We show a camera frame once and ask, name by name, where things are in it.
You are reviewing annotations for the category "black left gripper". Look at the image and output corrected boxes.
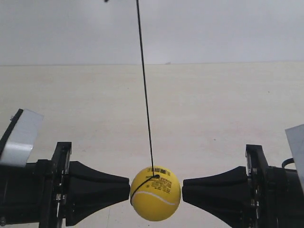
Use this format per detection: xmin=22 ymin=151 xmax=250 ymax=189
xmin=0 ymin=142 xmax=130 ymax=228

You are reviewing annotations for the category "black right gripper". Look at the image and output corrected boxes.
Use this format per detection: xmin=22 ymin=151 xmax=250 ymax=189
xmin=182 ymin=144 xmax=304 ymax=228

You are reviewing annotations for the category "yellow foam tennis ball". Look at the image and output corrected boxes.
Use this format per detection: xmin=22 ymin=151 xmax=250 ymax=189
xmin=130 ymin=166 xmax=181 ymax=222

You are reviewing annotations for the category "black string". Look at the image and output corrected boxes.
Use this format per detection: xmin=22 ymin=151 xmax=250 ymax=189
xmin=129 ymin=0 xmax=160 ymax=205

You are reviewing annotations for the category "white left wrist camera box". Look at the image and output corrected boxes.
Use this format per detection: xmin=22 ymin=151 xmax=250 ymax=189
xmin=0 ymin=109 xmax=44 ymax=167

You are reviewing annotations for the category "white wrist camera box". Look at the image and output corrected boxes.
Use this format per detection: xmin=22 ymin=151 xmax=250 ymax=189
xmin=285 ymin=124 xmax=304 ymax=189
xmin=0 ymin=109 xmax=44 ymax=167

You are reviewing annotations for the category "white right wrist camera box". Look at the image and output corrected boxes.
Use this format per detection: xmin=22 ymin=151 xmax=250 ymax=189
xmin=285 ymin=124 xmax=304 ymax=189

